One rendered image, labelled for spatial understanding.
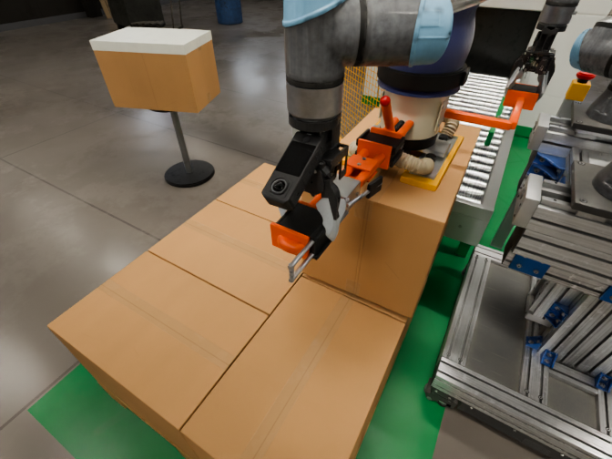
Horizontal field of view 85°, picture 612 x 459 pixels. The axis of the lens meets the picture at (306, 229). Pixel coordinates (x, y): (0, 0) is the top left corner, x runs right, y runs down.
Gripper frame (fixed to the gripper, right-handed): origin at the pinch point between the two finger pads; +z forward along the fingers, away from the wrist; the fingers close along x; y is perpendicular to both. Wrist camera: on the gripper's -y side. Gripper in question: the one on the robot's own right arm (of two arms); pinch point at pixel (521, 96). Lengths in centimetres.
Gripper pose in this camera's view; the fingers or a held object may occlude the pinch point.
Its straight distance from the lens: 132.7
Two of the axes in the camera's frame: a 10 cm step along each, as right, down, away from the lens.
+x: 8.6, 3.5, -3.8
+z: -0.1, 7.5, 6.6
